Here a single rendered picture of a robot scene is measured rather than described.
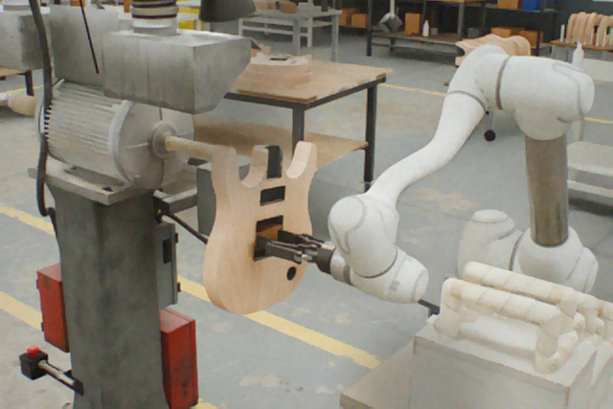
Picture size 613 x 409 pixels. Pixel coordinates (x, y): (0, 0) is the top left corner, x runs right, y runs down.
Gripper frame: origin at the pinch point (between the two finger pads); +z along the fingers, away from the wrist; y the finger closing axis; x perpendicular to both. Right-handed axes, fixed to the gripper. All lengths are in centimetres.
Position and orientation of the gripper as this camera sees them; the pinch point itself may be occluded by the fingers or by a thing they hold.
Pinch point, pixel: (269, 238)
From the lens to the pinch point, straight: 183.2
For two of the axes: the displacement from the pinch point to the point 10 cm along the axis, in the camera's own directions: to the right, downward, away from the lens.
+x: 0.8, -9.7, -2.2
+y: 6.2, -1.3, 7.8
